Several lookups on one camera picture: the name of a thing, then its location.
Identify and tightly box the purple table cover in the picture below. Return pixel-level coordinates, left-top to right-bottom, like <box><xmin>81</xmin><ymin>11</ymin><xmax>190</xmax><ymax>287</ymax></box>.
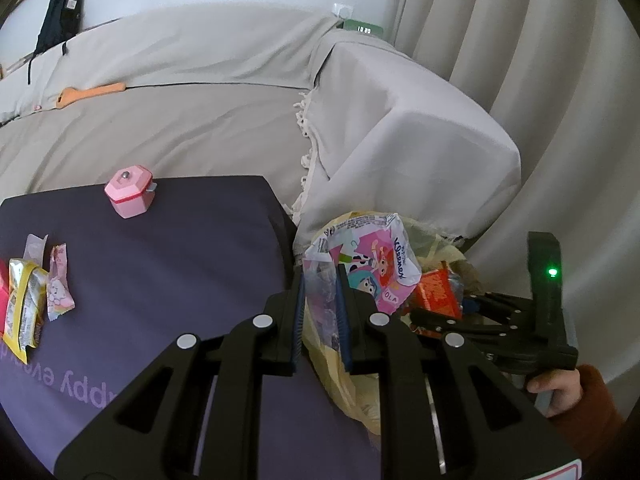
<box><xmin>0</xmin><ymin>175</ymin><xmax>386</xmax><ymax>480</ymax></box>

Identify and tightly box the pink box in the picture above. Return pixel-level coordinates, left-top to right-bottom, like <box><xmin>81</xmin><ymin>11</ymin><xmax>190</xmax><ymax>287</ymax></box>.
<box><xmin>0</xmin><ymin>272</ymin><xmax>11</xmax><ymax>341</ymax></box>

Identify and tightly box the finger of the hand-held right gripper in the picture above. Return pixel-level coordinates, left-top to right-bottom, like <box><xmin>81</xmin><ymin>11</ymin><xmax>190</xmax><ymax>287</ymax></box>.
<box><xmin>462</xmin><ymin>292</ymin><xmax>535</xmax><ymax>318</ymax></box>
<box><xmin>410</xmin><ymin>309</ymin><xmax>532</xmax><ymax>347</ymax></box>

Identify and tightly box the small yellow packet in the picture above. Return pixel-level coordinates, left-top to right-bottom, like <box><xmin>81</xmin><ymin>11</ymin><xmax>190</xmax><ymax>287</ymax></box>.
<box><xmin>2</xmin><ymin>257</ymin><xmax>50</xmax><ymax>365</ymax></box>

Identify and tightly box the red orange wrapper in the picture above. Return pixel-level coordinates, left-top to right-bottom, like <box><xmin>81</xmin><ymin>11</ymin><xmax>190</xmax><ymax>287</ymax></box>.
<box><xmin>415</xmin><ymin>267</ymin><xmax>466</xmax><ymax>333</ymax></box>

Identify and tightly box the person's right forearm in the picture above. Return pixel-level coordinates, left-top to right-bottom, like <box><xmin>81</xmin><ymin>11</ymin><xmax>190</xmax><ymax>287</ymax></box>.
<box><xmin>547</xmin><ymin>364</ymin><xmax>626</xmax><ymax>461</ymax></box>

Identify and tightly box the person's right hand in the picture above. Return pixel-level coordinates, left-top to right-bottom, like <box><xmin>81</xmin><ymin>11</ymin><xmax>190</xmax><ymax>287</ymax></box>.
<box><xmin>527</xmin><ymin>367</ymin><xmax>586</xmax><ymax>418</ymax></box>

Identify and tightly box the translucent plastic bag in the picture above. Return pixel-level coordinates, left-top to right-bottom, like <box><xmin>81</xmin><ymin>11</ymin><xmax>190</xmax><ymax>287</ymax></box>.
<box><xmin>300</xmin><ymin>210</ymin><xmax>481</xmax><ymax>436</ymax></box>

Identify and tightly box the green digital clock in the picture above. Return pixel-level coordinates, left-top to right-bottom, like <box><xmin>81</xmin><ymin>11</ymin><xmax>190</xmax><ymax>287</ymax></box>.
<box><xmin>342</xmin><ymin>19</ymin><xmax>386</xmax><ymax>41</ymax></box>

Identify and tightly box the pink toy pot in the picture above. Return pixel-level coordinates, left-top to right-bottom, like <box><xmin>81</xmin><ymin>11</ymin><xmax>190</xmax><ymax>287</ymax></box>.
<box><xmin>104</xmin><ymin>165</ymin><xmax>158</xmax><ymax>220</ymax></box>

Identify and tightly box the pink printed wrapper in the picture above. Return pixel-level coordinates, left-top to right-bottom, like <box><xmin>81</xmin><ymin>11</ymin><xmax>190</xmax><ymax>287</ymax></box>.
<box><xmin>46</xmin><ymin>243</ymin><xmax>76</xmax><ymax>322</ymax></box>

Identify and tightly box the beige covered sofa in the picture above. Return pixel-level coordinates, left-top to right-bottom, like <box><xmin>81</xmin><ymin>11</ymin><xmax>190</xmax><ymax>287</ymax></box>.
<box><xmin>0</xmin><ymin>2</ymin><xmax>523</xmax><ymax>256</ymax></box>

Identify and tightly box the orange toy spoon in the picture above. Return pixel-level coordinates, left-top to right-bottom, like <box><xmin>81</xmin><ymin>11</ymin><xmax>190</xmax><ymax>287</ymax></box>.
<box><xmin>55</xmin><ymin>82</ymin><xmax>127</xmax><ymax>109</ymax></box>

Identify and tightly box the cartoon print tissue packet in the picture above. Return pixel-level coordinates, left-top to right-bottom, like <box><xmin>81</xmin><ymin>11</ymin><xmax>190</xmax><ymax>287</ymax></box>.
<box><xmin>302</xmin><ymin>212</ymin><xmax>420</xmax><ymax>318</ymax></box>

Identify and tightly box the black backpack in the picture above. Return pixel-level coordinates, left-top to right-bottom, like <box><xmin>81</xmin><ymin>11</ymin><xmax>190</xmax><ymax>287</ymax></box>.
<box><xmin>27</xmin><ymin>0</ymin><xmax>83</xmax><ymax>86</ymax></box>

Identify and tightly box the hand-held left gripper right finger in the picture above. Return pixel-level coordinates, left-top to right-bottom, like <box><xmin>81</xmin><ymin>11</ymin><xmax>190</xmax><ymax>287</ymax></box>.
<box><xmin>336</xmin><ymin>262</ymin><xmax>583</xmax><ymax>480</ymax></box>

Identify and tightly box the white paper wrapper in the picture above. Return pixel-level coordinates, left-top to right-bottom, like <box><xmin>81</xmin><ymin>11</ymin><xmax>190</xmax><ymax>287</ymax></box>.
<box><xmin>22</xmin><ymin>233</ymin><xmax>50</xmax><ymax>273</ymax></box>

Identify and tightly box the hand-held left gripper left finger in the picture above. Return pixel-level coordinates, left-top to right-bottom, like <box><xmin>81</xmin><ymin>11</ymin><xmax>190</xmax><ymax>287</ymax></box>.
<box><xmin>55</xmin><ymin>270</ymin><xmax>307</xmax><ymax>480</ymax></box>

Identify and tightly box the beige curtain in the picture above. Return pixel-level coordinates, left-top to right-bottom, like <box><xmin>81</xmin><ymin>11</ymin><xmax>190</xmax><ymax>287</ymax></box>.
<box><xmin>390</xmin><ymin>0</ymin><xmax>640</xmax><ymax>411</ymax></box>

